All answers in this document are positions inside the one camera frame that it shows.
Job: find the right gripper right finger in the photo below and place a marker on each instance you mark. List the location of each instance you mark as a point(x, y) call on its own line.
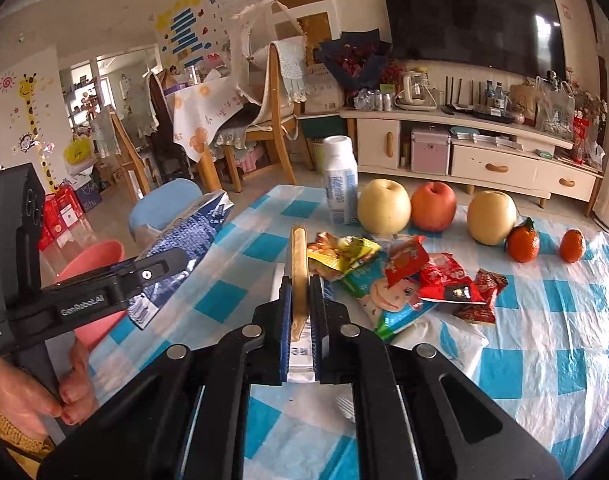
point(345, 353)

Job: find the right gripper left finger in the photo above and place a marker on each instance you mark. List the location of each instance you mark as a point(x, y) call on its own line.
point(219, 381)

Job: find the white gold packet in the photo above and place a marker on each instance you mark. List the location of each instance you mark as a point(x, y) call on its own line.
point(301, 366)

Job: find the cartoon face snack bag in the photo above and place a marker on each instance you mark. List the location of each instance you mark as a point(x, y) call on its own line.
point(390, 308)

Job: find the red wedding candy bag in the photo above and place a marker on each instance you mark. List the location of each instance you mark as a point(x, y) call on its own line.
point(405, 258)

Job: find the red snack packet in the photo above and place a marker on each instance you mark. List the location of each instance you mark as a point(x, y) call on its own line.
point(442, 279)

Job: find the blue white snack bag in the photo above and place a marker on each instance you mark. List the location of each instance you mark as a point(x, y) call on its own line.
point(192, 227)

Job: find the person's left hand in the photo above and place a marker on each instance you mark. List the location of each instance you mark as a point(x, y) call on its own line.
point(23, 400)

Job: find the yellow snack wrapper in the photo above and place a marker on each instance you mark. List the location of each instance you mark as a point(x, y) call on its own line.
point(334, 257)

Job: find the red gift boxes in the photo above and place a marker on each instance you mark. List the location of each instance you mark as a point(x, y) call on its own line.
point(62, 211)

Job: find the yellow pear left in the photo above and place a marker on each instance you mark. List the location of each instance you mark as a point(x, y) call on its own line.
point(384, 207)

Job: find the yellow pear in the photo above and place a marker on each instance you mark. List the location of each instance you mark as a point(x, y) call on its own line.
point(490, 217)
point(384, 207)

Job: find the small red wrapper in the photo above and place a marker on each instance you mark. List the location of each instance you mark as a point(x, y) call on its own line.
point(489, 285)

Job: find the blue round stool cushion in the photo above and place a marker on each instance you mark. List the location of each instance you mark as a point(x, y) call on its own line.
point(161, 206)

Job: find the white milk bottle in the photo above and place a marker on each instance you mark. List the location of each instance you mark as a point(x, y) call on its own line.
point(341, 179)

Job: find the red apple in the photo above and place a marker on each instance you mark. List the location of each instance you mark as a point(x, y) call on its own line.
point(433, 207)

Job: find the yellow bag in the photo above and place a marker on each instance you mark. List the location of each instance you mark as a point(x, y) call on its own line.
point(79, 150)

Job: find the yellow pear right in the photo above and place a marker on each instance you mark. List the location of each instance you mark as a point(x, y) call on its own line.
point(490, 217)

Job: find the green waste bin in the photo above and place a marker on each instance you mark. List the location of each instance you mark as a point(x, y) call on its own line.
point(318, 152)

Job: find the blue checkered tablecloth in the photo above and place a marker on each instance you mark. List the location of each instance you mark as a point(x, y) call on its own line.
point(546, 361)

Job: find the pink storage box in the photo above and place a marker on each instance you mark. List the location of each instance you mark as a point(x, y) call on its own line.
point(430, 150)

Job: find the wooden dining chair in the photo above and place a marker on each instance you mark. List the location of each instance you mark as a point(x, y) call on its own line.
point(271, 82)

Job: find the cream TV cabinet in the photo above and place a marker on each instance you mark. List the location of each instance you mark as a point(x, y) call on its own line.
point(484, 154)

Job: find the white electric kettle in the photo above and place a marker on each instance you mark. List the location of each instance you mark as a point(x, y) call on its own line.
point(415, 92)

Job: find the dark flower bouquet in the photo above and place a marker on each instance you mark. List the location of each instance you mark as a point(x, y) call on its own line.
point(356, 60)

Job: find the black flat television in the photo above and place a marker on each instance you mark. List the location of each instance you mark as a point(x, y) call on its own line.
point(522, 37)

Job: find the giraffe height wall sticker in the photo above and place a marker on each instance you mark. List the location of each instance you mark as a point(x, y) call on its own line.
point(32, 146)

